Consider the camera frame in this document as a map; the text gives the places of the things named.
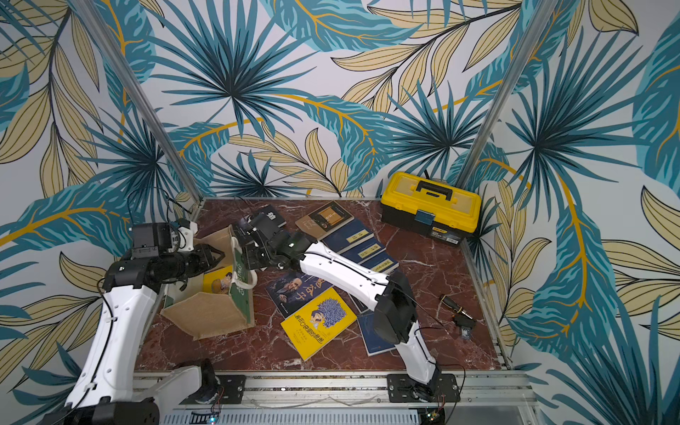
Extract yellow book with couple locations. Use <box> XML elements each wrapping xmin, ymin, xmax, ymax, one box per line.
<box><xmin>203</xmin><ymin>266</ymin><xmax>233</xmax><ymax>295</ymax></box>

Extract green burlap Christmas bag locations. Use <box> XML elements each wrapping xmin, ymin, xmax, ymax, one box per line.
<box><xmin>160</xmin><ymin>226</ymin><xmax>258</xmax><ymax>340</ymax></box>

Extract dark Guiguzi book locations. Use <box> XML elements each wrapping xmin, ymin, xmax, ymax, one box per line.
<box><xmin>266</xmin><ymin>272</ymin><xmax>332</xmax><ymax>318</ymax></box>

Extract yellow book purple hair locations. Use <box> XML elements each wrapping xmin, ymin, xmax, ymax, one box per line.
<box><xmin>282</xmin><ymin>288</ymin><xmax>357</xmax><ymax>361</ymax></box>

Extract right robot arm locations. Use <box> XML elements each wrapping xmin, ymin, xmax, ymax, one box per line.
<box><xmin>233</xmin><ymin>212</ymin><xmax>441</xmax><ymax>392</ymax></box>

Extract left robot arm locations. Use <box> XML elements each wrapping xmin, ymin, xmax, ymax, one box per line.
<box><xmin>41</xmin><ymin>244</ymin><xmax>225</xmax><ymax>424</ymax></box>

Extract dark wolf cover book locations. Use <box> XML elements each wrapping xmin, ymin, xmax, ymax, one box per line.
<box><xmin>257</xmin><ymin>205</ymin><xmax>287</xmax><ymax>228</ymax></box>

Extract brown cover book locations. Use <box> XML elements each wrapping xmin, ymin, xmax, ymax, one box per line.
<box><xmin>295</xmin><ymin>201</ymin><xmax>354</xmax><ymax>241</ymax></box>

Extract blue book top stack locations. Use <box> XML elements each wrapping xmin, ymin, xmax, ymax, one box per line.
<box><xmin>322</xmin><ymin>218</ymin><xmax>374</xmax><ymax>254</ymax></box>

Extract blue book stack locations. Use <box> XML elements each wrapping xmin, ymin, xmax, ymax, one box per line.
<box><xmin>322</xmin><ymin>218</ymin><xmax>374</xmax><ymax>254</ymax></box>
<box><xmin>361</xmin><ymin>251</ymin><xmax>399</xmax><ymax>274</ymax></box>
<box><xmin>341</xmin><ymin>237</ymin><xmax>385</xmax><ymax>264</ymax></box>

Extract blue book middle stack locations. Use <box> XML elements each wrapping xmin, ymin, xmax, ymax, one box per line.
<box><xmin>341</xmin><ymin>237</ymin><xmax>385</xmax><ymax>264</ymax></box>

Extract blue book lower stack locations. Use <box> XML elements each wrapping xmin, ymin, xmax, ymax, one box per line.
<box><xmin>361</xmin><ymin>251</ymin><xmax>399</xmax><ymax>274</ymax></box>

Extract blue book front right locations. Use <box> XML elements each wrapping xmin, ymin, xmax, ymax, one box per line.
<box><xmin>358</xmin><ymin>310</ymin><xmax>395</xmax><ymax>356</ymax></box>

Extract yellow black toolbox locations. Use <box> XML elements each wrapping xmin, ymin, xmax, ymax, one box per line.
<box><xmin>381</xmin><ymin>172</ymin><xmax>482</xmax><ymax>245</ymax></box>

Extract small black gold connector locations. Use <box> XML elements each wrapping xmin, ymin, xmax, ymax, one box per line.
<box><xmin>439</xmin><ymin>295</ymin><xmax>477</xmax><ymax>340</ymax></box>

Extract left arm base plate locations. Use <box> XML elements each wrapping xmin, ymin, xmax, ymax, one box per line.
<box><xmin>180</xmin><ymin>375</ymin><xmax>246</xmax><ymax>407</ymax></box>

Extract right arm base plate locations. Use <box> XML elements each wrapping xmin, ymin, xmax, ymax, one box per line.
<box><xmin>387</xmin><ymin>374</ymin><xmax>460</xmax><ymax>403</ymax></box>

